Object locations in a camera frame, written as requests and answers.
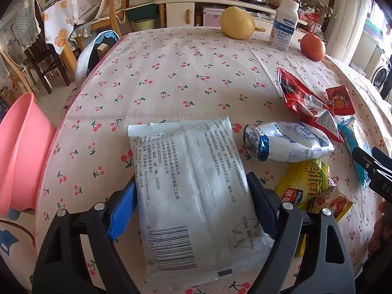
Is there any dark wooden chair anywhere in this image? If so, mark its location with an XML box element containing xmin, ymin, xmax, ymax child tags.
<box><xmin>11</xmin><ymin>0</ymin><xmax>70</xmax><ymax>94</ymax></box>

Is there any white washing machine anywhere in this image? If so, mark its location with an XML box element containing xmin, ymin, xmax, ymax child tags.
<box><xmin>365</xmin><ymin>51</ymin><xmax>391</xmax><ymax>93</ymax></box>

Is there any pink storage box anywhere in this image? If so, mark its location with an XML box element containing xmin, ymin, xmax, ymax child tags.
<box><xmin>203</xmin><ymin>7</ymin><xmax>225</xmax><ymax>27</ymax></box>

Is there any red cartoon couple packet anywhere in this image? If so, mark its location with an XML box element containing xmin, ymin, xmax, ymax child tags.
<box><xmin>326</xmin><ymin>86</ymin><xmax>355</xmax><ymax>116</ymax></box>

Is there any white wet wipes packet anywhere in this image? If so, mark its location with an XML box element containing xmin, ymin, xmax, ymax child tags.
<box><xmin>128</xmin><ymin>118</ymin><xmax>274</xmax><ymax>289</ymax></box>

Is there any pink plastic bucket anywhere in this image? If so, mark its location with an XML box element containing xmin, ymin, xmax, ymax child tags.
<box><xmin>0</xmin><ymin>92</ymin><xmax>57</xmax><ymax>216</ymax></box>

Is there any green blue snack wrapper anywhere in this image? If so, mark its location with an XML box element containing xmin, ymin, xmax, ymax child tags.
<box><xmin>338</xmin><ymin>115</ymin><xmax>371</xmax><ymax>189</ymax></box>

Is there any green trash bin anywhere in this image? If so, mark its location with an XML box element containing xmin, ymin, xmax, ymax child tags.
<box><xmin>130</xmin><ymin>18</ymin><xmax>157</xmax><ymax>32</ymax></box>

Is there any white milk bottle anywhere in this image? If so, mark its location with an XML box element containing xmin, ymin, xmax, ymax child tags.
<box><xmin>269</xmin><ymin>0</ymin><xmax>299</xmax><ymax>52</ymax></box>

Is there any blue white stool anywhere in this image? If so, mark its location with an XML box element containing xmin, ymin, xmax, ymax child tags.
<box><xmin>74</xmin><ymin>30</ymin><xmax>120</xmax><ymax>90</ymax></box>

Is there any light wooden chair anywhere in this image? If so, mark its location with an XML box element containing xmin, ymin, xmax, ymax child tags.
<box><xmin>72</xmin><ymin>0</ymin><xmax>128</xmax><ymax>50</ymax></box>

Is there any white curtain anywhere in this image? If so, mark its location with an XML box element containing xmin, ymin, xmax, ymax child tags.
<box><xmin>326</xmin><ymin>0</ymin><xmax>371</xmax><ymax>64</ymax></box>

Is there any cherry print tablecloth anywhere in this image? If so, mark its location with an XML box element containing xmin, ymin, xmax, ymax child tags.
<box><xmin>33</xmin><ymin>25</ymin><xmax>392</xmax><ymax>294</ymax></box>

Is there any red torn snack wrapper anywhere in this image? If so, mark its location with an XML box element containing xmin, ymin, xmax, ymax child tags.
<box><xmin>277</xmin><ymin>68</ymin><xmax>343</xmax><ymax>142</ymax></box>

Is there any dining table orange print cloth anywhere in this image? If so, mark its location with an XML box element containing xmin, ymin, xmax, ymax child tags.
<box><xmin>42</xmin><ymin>0</ymin><xmax>81</xmax><ymax>74</ymax></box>

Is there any white tv cabinet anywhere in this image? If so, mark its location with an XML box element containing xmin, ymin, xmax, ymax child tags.
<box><xmin>154</xmin><ymin>0</ymin><xmax>276</xmax><ymax>31</ymax></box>

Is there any yellow pear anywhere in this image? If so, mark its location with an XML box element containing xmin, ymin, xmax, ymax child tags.
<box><xmin>220</xmin><ymin>6</ymin><xmax>266</xmax><ymax>40</ymax></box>

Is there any yellow snack packet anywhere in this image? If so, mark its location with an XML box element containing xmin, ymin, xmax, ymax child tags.
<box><xmin>274</xmin><ymin>158</ymin><xmax>355</xmax><ymax>258</ymax></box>

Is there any crushed white blue milk carton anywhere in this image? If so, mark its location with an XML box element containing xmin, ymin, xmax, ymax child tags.
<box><xmin>243</xmin><ymin>122</ymin><xmax>335</xmax><ymax>163</ymax></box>

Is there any red apple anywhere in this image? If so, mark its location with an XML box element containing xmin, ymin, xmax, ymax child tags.
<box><xmin>300</xmin><ymin>33</ymin><xmax>326</xmax><ymax>62</ymax></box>

